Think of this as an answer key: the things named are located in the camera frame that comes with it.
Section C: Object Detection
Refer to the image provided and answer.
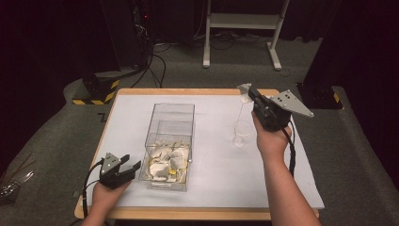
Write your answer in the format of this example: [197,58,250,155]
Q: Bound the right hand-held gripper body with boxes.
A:
[252,89,315,133]

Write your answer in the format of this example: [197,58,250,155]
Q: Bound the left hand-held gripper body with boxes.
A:
[99,152,136,190]

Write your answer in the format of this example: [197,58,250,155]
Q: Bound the white tea bag with string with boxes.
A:
[233,82,254,135]

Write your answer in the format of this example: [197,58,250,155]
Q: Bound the pile of white tea bags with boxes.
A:
[146,140,191,184]

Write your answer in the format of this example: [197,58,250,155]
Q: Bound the clear plastic drawer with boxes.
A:
[138,120,194,192]

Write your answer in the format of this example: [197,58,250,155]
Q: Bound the clear plastic cup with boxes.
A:
[231,120,254,149]

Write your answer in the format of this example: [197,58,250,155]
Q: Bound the person's left hand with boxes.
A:
[90,180,133,212]

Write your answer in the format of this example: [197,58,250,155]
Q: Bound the person's right hand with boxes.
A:
[251,110,294,164]

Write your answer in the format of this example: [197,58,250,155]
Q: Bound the black yellow striped stand base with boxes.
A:
[72,71,121,106]

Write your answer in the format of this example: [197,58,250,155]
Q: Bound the white metal stand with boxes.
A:
[202,0,292,72]

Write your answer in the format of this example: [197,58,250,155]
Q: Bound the white table mat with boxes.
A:
[79,94,326,210]

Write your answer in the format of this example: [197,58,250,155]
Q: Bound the shiny clear plastic wrap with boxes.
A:
[0,153,36,202]

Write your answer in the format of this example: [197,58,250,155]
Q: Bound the black equipment tower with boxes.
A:
[99,0,155,73]

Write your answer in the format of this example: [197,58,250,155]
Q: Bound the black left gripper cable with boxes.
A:
[81,158,105,219]

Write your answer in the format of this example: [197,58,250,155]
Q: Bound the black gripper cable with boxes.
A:
[281,120,297,177]
[81,158,105,219]

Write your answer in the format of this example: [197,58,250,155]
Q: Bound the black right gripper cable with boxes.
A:
[281,120,297,177]

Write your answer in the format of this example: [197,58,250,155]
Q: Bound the black floor cables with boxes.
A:
[130,41,168,89]

